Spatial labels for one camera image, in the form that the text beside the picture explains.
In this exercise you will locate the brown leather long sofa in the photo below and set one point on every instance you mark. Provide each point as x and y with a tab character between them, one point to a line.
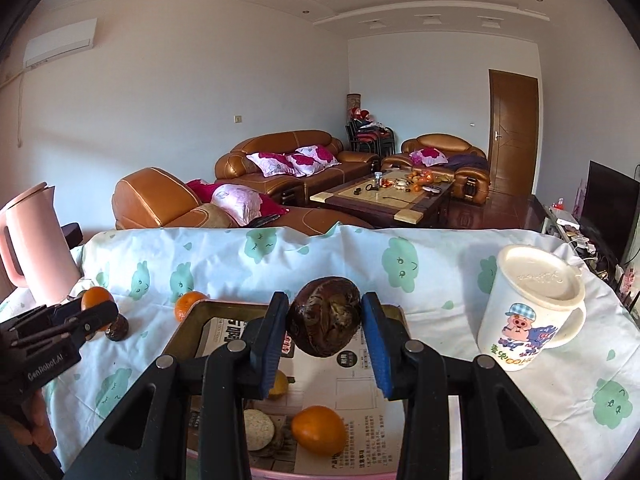
235	168

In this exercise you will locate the white wall air conditioner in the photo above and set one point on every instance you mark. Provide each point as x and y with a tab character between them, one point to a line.
57	43

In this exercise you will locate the left hand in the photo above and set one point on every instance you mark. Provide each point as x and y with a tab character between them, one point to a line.
39	431

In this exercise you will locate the black television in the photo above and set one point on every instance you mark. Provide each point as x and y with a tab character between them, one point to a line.
610	210

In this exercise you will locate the pink cushion far armchair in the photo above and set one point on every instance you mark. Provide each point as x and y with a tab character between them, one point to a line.
427	157

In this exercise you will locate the dark water chestnut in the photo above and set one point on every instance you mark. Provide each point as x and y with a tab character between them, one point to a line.
324	316
118	330

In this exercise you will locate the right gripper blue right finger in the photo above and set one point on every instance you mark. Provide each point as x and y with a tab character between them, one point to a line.
380	343

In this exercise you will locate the brown wooden door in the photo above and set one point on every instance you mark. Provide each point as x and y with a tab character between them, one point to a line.
514	128

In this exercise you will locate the pink floral cushion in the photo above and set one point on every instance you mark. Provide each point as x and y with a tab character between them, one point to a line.
313	159
274	164

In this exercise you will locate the white cloud-print tablecloth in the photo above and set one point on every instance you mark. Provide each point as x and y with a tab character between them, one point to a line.
587	391

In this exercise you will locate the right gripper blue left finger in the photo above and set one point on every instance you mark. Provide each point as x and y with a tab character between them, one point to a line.
269	342

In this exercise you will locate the pink cardboard box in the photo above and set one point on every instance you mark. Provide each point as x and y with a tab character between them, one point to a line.
344	383

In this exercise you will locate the brown leather armchair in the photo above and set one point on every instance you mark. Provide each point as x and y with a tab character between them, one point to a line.
446	155
152	198

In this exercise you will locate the pink floral cushion left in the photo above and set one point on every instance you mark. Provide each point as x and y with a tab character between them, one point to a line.
274	164

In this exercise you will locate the pink electric kettle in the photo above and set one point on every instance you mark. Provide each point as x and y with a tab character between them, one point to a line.
34	250

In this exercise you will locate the white cartoon pig mug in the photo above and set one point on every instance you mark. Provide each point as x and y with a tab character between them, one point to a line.
537	302

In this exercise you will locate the small longan front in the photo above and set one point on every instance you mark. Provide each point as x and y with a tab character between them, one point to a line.
280	386

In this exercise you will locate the orange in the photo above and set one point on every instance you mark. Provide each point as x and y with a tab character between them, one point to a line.
184	304
319	430
94	296

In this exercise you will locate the pink pillow near armchair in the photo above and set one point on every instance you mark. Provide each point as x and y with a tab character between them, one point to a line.
241	203

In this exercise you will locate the brown leather far armchair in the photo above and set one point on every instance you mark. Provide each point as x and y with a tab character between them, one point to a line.
446	155

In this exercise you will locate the brown leather armchair near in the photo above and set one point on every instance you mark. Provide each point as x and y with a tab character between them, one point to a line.
152	198

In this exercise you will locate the wooden coffee table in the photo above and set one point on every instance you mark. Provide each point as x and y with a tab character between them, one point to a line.
392	199

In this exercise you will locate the stacked dark chairs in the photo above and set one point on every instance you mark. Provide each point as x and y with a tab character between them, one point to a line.
367	135

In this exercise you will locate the pink floral cushion right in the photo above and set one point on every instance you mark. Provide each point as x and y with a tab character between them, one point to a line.
313	159

